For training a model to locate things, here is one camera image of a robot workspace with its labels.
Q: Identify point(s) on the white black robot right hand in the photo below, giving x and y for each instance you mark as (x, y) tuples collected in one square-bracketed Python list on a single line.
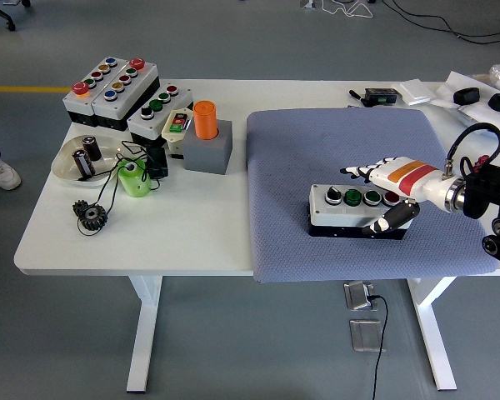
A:
[(408, 177)]

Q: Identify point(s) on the four-button control box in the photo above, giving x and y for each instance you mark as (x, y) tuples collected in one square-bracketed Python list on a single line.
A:
[(150, 123), (341, 214)]

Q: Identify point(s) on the five-button box with mushroom button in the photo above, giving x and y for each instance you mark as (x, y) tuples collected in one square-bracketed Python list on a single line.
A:
[(79, 106), (121, 106)]

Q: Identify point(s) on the black module with green terminal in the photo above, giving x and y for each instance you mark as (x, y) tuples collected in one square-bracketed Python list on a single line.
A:
[(381, 96)]

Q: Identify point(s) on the black screwdriver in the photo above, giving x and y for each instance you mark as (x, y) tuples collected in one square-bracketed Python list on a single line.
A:
[(356, 96)]

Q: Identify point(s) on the grey-blue textured mat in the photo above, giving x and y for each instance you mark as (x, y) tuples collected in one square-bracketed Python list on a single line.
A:
[(300, 166)]

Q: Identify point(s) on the open metal floor socket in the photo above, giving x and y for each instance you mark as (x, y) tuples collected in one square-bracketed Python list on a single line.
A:
[(358, 296)]

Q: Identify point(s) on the closed metal floor plate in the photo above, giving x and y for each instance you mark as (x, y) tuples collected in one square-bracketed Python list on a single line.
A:
[(366, 335)]

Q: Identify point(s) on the grey block holder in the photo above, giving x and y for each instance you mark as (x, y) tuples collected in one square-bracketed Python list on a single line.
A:
[(206, 156)]

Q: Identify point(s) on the orange cylinder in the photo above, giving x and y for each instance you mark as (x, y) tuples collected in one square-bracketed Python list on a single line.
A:
[(205, 121)]

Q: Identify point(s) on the white table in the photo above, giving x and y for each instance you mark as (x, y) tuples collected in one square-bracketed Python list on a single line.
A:
[(171, 233)]

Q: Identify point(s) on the small black box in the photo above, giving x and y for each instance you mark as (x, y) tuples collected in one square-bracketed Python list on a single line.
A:
[(157, 164)]

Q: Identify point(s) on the green plastic cylinder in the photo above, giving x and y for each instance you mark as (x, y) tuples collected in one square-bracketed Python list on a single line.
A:
[(134, 181)]

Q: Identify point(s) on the dark cylindrical capacitor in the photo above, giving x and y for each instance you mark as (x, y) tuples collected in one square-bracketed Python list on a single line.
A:
[(83, 163), (92, 149)]

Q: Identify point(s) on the large dark metal gear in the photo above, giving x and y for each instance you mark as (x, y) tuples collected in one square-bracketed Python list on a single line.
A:
[(93, 218)]

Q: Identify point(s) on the small dark metal gear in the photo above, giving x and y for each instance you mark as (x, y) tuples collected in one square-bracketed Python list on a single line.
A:
[(79, 207)]

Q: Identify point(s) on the shallow clear dish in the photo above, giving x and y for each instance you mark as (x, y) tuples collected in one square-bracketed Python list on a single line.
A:
[(64, 166)]

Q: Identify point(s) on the person's white shoe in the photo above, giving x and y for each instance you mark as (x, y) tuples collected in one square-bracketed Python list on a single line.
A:
[(2, 175)]

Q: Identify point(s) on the black office chair base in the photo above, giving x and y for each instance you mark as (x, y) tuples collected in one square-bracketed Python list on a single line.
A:
[(0, 14)]

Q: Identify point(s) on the white wall switch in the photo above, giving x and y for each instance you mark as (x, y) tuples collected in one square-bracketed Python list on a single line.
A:
[(414, 92)]

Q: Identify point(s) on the small metal bracket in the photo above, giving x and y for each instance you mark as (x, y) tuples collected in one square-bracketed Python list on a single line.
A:
[(307, 4)]

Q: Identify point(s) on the cream red-green switch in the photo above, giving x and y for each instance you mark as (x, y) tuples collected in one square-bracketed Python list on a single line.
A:
[(173, 133)]

